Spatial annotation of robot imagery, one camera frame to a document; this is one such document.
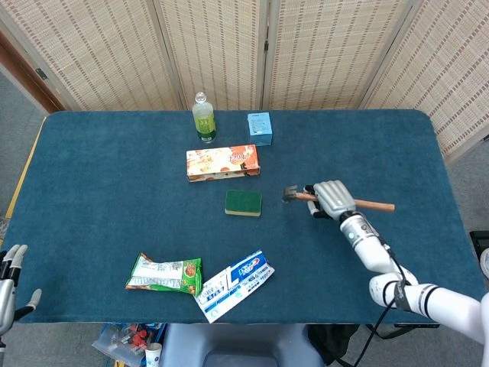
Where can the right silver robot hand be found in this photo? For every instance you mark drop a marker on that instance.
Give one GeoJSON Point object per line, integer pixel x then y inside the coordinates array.
{"type": "Point", "coordinates": [334, 199]}

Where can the black box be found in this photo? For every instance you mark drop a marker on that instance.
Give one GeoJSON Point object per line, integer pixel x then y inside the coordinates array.
{"type": "Point", "coordinates": [477, 239]}

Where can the orange biscuit box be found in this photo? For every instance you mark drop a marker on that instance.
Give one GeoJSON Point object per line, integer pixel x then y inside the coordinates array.
{"type": "Point", "coordinates": [221, 162]}

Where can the black flat bar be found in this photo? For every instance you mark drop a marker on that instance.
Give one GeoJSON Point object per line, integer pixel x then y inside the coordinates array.
{"type": "Point", "coordinates": [416, 325]}

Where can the blue white toothpaste box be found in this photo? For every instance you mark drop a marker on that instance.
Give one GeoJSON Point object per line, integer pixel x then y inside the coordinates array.
{"type": "Point", "coordinates": [233, 284]}

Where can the woven folding screen panel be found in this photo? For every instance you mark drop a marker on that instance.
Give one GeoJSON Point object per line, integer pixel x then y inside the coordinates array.
{"type": "Point", "coordinates": [95, 49]}
{"type": "Point", "coordinates": [328, 49]}
{"type": "Point", "coordinates": [451, 76]}
{"type": "Point", "coordinates": [217, 46]}

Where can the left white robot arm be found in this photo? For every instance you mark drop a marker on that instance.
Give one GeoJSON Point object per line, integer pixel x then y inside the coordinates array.
{"type": "Point", "coordinates": [2, 346]}

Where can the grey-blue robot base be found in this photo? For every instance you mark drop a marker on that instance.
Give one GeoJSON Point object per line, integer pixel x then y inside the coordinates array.
{"type": "Point", "coordinates": [237, 340]}

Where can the green drink bottle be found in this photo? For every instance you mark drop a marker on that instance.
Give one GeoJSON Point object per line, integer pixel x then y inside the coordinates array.
{"type": "Point", "coordinates": [204, 122]}

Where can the white round object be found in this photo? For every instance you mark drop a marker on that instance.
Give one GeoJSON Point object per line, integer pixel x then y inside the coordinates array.
{"type": "Point", "coordinates": [485, 262]}

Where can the light blue small box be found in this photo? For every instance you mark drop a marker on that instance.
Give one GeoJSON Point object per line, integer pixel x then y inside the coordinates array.
{"type": "Point", "coordinates": [260, 128]}

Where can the brown wooden door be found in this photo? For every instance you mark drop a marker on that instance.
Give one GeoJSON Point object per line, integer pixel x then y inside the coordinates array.
{"type": "Point", "coordinates": [23, 72]}

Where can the blue table cloth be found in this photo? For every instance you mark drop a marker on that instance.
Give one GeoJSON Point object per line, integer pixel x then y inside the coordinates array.
{"type": "Point", "coordinates": [95, 191]}

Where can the green and yellow sponge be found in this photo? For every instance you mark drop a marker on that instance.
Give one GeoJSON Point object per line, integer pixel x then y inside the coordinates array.
{"type": "Point", "coordinates": [243, 202]}

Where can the plastic bag with red parts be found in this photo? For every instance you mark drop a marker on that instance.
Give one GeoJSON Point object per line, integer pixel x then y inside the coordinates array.
{"type": "Point", "coordinates": [122, 340]}

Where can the white paper cup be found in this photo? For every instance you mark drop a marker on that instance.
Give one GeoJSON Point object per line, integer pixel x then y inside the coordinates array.
{"type": "Point", "coordinates": [153, 353]}

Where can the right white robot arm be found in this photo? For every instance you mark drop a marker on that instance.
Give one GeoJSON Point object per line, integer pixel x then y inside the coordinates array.
{"type": "Point", "coordinates": [451, 302]}

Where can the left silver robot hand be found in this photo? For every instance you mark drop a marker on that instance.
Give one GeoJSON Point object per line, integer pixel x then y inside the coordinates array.
{"type": "Point", "coordinates": [4, 298]}

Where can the green snack bag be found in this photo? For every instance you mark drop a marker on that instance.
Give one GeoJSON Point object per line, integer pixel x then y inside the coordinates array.
{"type": "Point", "coordinates": [164, 274]}

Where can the black bag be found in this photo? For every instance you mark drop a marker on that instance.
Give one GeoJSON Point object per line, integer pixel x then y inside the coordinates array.
{"type": "Point", "coordinates": [332, 340]}

